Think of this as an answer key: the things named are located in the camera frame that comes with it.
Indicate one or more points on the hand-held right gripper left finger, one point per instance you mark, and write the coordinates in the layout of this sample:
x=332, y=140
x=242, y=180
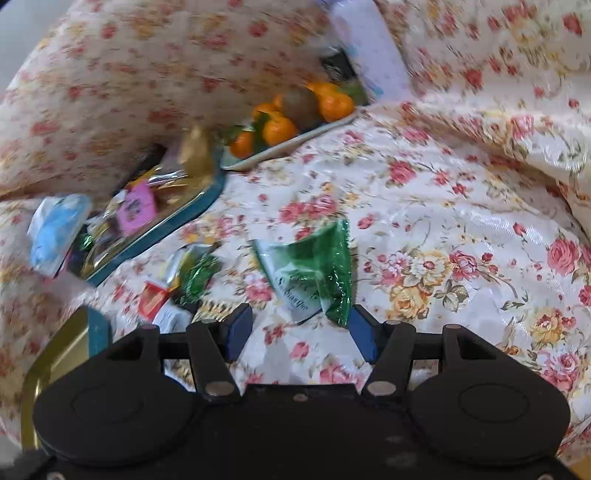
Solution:
x=240, y=332

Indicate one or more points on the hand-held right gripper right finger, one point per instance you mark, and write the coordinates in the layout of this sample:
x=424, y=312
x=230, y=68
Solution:
x=362, y=337

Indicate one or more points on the green candy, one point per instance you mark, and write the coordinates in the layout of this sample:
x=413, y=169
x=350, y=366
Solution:
x=199, y=274

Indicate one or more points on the green and white snack packet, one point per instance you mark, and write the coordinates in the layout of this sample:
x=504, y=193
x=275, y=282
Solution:
x=318, y=263

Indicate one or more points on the gold tin with blue rim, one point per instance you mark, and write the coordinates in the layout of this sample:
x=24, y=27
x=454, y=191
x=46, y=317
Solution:
x=60, y=355

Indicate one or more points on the blue tin full of snacks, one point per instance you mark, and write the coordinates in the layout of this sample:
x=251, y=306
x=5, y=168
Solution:
x=184, y=217

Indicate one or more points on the pile of assorted wrapped snacks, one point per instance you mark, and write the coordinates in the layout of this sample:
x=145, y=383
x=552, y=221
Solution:
x=106, y=244

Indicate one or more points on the small white packet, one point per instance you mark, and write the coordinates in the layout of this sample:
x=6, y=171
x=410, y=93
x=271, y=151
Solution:
x=173, y=318

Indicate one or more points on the red packet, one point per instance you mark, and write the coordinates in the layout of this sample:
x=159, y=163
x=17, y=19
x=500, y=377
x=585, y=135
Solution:
x=154, y=300

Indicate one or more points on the silver and yellow packet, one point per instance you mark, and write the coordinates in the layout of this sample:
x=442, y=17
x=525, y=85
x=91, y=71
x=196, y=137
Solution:
x=178, y=263

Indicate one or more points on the pink square packet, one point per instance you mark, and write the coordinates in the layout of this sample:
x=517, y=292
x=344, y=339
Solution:
x=135, y=208

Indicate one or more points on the floral blanket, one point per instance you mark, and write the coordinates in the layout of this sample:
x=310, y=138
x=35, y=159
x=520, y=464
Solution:
x=461, y=207

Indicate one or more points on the oranges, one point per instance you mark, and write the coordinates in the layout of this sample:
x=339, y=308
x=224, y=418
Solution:
x=244, y=164

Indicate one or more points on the gold foil bag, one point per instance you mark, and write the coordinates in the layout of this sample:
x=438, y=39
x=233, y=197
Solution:
x=198, y=154

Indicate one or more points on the orange mandarin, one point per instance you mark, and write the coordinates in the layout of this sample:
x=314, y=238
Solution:
x=336, y=105
x=242, y=144
x=263, y=110
x=279, y=130

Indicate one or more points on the blue and white tissue pack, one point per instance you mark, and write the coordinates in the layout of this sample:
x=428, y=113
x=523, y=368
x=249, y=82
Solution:
x=57, y=230

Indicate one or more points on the brown kiwi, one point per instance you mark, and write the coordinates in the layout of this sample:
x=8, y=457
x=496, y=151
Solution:
x=300, y=105

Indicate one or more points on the lavender bottle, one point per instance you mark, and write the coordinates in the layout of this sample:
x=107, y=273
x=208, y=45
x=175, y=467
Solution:
x=369, y=41

